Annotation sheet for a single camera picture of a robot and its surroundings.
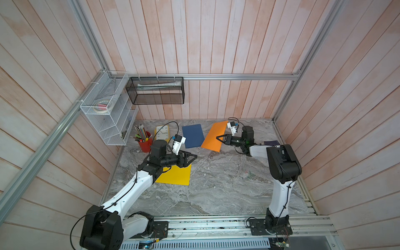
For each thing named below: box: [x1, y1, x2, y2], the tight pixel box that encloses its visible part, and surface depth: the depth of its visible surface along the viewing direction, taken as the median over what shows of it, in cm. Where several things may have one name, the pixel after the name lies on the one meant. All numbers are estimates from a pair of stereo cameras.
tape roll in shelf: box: [94, 99, 114, 114], surface depth 75 cm
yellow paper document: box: [154, 163, 193, 186], surface depth 90 cm
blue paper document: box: [181, 123, 205, 149], surface depth 117 cm
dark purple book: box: [264, 140, 281, 146], surface depth 109 cm
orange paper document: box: [201, 120, 229, 153], surface depth 95 cm
